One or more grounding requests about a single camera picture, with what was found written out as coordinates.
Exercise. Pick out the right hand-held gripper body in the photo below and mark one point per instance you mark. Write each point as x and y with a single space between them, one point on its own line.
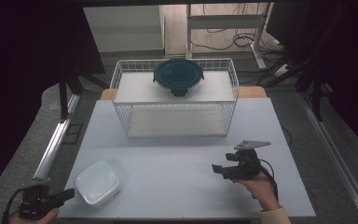
245 165

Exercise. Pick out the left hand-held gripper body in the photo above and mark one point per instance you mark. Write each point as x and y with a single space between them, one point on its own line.
34 200

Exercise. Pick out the round glass container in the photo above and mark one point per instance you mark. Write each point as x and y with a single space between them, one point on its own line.
178 74

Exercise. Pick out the person's left hand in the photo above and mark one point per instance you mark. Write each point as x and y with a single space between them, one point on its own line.
37 219

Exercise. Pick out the person's right hand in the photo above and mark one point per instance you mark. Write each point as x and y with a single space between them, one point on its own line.
261 189

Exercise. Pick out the white square lidded container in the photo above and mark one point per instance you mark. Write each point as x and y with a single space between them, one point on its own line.
97 183

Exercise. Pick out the aluminium profile bar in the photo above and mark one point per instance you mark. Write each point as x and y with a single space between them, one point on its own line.
54 140

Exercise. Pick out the black metal stand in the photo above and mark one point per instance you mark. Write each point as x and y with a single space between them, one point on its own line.
317 99
63 99

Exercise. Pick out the dark curtain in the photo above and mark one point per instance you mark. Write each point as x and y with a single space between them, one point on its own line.
348 62
18 77

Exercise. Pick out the white cabinet panel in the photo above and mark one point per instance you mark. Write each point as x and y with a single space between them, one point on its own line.
124 28

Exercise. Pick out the metal floor rail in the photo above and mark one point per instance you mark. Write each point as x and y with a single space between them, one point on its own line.
338 161

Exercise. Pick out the white desk frame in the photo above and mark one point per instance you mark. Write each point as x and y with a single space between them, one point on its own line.
223 21

